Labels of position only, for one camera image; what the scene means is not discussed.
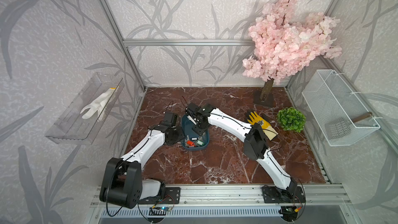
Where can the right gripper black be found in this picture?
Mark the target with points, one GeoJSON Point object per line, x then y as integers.
{"type": "Point", "coordinates": [198, 131]}

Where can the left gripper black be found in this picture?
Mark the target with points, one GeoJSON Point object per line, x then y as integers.
{"type": "Point", "coordinates": [172, 142]}

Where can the teal plastic storage box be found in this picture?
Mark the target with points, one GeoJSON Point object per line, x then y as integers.
{"type": "Point", "coordinates": [187, 125]}

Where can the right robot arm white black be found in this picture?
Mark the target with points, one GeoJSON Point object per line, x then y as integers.
{"type": "Point", "coordinates": [252, 135]}

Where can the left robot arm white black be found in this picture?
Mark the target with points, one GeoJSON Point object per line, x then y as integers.
{"type": "Point", "coordinates": [123, 184]}

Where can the red key tag lower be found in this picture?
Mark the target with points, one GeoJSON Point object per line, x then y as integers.
{"type": "Point", "coordinates": [189, 143]}

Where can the yellow black work glove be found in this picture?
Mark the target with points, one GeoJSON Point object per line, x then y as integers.
{"type": "Point", "coordinates": [269, 131]}

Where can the white glove on shelf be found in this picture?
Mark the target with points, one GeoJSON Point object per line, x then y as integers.
{"type": "Point", "coordinates": [98, 105]}

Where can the green artificial plant ball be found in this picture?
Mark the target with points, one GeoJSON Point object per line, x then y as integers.
{"type": "Point", "coordinates": [291, 119]}

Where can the pink blossom artificial tree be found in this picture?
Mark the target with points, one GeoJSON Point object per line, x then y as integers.
{"type": "Point", "coordinates": [283, 47]}

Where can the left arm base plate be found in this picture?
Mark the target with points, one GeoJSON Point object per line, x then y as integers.
{"type": "Point", "coordinates": [168, 195]}

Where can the left circuit board with wires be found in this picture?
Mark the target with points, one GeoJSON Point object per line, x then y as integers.
{"type": "Point", "coordinates": [160, 211]}

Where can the circuit board with wires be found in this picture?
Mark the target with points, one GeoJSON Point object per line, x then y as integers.
{"type": "Point", "coordinates": [160, 211]}
{"type": "Point", "coordinates": [291, 213]}

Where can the aluminium front rail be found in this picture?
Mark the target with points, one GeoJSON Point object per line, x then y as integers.
{"type": "Point", "coordinates": [251, 195]}

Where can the clear acrylic wall shelf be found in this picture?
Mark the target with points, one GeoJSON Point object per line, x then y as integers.
{"type": "Point", "coordinates": [82, 120]}

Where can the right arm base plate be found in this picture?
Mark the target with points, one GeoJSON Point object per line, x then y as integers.
{"type": "Point", "coordinates": [275, 195]}

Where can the right circuit board with wires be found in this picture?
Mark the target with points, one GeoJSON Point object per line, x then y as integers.
{"type": "Point", "coordinates": [291, 213]}

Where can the brush with wooden handle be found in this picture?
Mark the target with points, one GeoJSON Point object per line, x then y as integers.
{"type": "Point", "coordinates": [342, 126]}

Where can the white wire mesh basket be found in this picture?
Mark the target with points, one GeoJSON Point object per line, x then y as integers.
{"type": "Point", "coordinates": [329, 97]}

